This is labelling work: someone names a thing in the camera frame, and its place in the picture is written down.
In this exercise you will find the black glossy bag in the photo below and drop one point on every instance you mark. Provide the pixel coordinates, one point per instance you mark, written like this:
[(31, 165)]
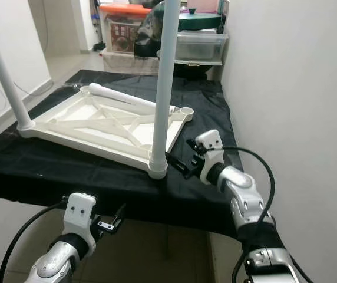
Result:
[(148, 35)]

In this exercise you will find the pink storage box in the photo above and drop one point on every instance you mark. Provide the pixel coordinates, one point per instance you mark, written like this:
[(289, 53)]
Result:
[(210, 6)]

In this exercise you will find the dark green round lid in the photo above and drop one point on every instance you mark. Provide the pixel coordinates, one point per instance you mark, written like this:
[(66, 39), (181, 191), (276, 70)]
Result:
[(201, 20)]

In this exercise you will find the black floor mop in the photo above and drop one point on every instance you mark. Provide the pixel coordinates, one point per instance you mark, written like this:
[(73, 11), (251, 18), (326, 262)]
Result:
[(99, 46)]

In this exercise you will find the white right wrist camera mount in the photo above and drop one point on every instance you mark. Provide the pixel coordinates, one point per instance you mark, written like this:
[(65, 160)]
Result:
[(210, 138)]

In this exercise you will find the orange lid storage box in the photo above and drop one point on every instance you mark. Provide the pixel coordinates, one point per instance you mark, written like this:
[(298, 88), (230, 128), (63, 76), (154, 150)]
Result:
[(121, 38)]

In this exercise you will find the clear plastic storage box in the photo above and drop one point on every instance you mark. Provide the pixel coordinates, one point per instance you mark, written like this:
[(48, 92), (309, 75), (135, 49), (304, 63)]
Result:
[(204, 47)]

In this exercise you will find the white plastic children table top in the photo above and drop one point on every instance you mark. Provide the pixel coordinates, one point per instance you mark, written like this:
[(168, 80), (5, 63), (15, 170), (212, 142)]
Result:
[(74, 121)]

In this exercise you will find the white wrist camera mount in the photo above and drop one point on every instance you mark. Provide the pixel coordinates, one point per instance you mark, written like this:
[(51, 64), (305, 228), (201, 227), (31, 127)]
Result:
[(79, 209), (210, 138)]

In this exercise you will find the beige cloth covered bench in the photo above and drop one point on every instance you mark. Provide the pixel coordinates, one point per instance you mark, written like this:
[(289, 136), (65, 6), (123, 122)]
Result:
[(127, 63)]

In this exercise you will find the black table cloth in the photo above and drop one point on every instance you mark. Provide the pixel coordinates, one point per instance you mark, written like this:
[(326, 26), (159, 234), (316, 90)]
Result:
[(50, 171)]

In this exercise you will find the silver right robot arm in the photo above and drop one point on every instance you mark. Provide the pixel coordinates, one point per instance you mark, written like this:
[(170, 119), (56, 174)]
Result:
[(245, 194)]

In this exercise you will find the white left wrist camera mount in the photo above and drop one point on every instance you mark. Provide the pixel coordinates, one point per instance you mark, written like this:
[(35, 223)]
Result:
[(79, 209)]

